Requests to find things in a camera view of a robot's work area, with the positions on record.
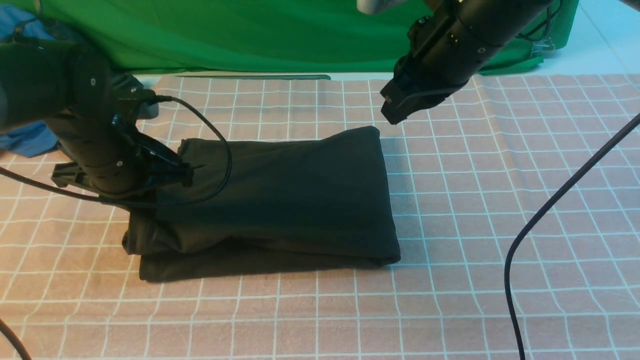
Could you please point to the gray long-sleeved shirt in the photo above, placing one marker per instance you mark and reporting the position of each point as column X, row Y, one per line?
column 296, row 206

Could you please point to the metal binder clip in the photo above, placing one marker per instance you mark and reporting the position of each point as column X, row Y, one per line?
column 542, row 47

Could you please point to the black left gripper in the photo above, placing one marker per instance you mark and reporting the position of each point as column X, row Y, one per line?
column 111, row 158

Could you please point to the pink checkered tablecloth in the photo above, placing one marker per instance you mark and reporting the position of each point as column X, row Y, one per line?
column 464, row 178

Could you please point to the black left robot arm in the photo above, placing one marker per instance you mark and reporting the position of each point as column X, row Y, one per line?
column 69, row 87

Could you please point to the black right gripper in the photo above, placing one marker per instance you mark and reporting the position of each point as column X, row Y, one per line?
column 445, row 51

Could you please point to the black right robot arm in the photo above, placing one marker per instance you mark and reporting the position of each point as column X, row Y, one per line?
column 518, row 14

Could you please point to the blue crumpled garment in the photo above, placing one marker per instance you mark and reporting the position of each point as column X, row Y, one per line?
column 33, row 139

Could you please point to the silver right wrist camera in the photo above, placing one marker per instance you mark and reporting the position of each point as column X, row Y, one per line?
column 372, row 7

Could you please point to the green backdrop cloth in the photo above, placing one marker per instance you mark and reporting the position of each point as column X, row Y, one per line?
column 155, row 37

